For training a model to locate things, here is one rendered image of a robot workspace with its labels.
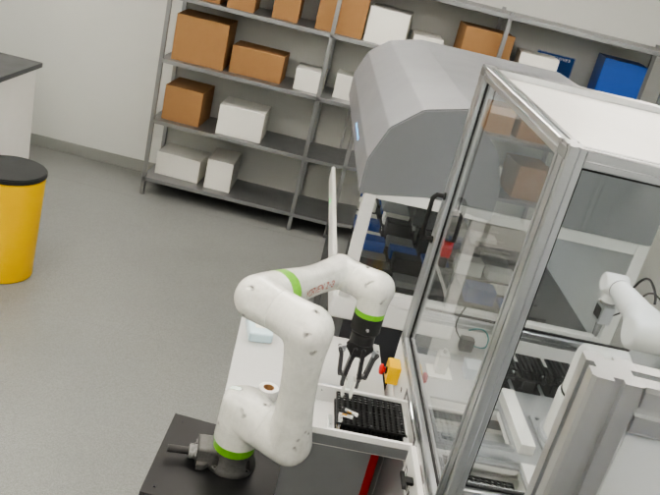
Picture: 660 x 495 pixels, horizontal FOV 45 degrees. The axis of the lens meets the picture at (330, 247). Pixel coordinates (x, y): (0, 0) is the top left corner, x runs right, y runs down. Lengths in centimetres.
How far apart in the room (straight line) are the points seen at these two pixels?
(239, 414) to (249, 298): 40
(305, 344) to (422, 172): 134
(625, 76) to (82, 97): 427
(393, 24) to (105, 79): 244
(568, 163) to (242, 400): 110
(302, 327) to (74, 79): 527
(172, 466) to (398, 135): 148
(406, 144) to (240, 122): 321
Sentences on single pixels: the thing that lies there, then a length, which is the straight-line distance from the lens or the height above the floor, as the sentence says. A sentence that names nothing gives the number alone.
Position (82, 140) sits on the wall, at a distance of 706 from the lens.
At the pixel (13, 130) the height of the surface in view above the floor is 46.
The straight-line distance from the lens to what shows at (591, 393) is 61.
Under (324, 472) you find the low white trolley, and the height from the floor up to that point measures 55.
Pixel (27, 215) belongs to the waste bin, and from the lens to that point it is 472.
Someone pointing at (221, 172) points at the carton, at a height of 31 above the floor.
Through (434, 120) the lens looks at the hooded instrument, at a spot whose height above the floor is 171.
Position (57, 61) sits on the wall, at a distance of 699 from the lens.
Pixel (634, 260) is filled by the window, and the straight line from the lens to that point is 188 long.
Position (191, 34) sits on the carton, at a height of 130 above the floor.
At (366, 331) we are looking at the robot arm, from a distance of 234.
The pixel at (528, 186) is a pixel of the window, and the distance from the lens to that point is 197.
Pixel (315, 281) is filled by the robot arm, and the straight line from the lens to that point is 218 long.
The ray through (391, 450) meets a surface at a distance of 253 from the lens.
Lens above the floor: 230
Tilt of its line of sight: 22 degrees down
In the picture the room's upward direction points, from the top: 14 degrees clockwise
